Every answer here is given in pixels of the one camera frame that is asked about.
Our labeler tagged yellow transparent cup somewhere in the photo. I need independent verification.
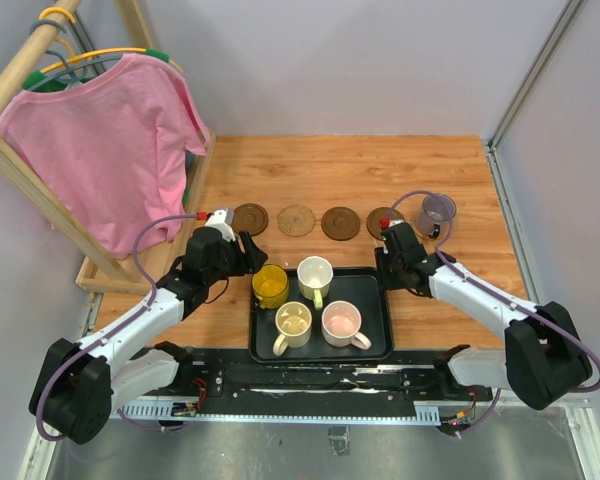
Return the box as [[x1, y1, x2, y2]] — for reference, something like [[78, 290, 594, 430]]
[[251, 264, 289, 309]]

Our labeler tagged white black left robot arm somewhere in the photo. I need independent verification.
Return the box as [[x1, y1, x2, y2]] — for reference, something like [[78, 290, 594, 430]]
[[29, 227, 268, 445]]

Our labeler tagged brown wooden coaster right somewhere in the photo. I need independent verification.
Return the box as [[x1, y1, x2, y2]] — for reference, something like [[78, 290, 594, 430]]
[[366, 207, 405, 241]]

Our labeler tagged woven rattan coaster right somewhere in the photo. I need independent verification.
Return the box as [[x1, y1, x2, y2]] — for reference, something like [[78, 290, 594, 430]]
[[414, 218, 441, 240]]

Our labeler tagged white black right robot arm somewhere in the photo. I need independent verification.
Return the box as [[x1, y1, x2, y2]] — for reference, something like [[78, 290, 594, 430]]
[[375, 220, 593, 410]]

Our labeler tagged brown wooden coaster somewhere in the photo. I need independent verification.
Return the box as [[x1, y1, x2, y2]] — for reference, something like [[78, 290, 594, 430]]
[[366, 207, 405, 241], [321, 207, 360, 241], [232, 203, 269, 237]]

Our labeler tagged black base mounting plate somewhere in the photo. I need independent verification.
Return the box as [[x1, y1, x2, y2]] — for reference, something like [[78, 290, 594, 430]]
[[111, 342, 493, 409]]

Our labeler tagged grey clothes hanger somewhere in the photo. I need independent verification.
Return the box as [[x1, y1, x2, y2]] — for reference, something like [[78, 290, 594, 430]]
[[22, 9, 126, 94]]

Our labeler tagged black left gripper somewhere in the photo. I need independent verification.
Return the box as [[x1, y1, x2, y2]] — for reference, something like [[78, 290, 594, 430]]
[[205, 230, 268, 285]]

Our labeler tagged aluminium frame rail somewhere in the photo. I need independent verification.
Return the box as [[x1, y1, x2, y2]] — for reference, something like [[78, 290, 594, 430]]
[[44, 389, 594, 426]]

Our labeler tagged yellow clothes hanger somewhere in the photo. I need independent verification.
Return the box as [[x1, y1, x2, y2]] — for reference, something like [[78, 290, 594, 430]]
[[38, 1, 184, 73]]

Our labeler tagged pink t-shirt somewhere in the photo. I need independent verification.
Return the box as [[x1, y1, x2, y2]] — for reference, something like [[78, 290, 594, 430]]
[[0, 53, 210, 258]]

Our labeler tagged cream ceramic mug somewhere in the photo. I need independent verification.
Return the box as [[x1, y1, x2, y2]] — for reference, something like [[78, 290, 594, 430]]
[[272, 301, 312, 356]]

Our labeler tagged pink ceramic mug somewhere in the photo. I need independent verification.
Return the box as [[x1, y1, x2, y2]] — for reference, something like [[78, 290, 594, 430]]
[[321, 301, 372, 350]]

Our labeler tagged brown wooden coaster middle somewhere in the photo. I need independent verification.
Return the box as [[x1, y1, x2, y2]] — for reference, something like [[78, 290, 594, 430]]
[[321, 207, 360, 241]]

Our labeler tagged woven rattan coaster left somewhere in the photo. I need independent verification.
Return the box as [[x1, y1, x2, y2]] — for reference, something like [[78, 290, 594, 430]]
[[277, 204, 316, 237]]

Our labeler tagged brown wooden coaster left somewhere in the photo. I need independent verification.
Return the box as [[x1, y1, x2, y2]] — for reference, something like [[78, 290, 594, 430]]
[[232, 203, 269, 237]]

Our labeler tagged woven rattan coaster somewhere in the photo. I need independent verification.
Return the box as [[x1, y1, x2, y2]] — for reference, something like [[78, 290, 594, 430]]
[[277, 204, 316, 237], [414, 218, 441, 240]]

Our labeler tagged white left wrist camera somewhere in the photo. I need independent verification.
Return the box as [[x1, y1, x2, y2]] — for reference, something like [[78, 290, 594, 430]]
[[204, 207, 235, 241]]

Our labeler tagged wooden clothes rack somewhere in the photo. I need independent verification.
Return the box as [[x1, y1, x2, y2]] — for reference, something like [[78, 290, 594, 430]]
[[0, 0, 217, 300]]

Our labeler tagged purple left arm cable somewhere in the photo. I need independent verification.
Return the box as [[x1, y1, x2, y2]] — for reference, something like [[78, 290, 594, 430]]
[[34, 212, 204, 444]]

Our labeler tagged purple transparent cup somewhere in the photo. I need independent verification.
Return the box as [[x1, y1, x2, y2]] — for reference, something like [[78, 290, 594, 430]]
[[416, 193, 457, 240]]

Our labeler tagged white ceramic mug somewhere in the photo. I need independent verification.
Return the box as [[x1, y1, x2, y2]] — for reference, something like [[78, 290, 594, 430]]
[[296, 256, 334, 310]]

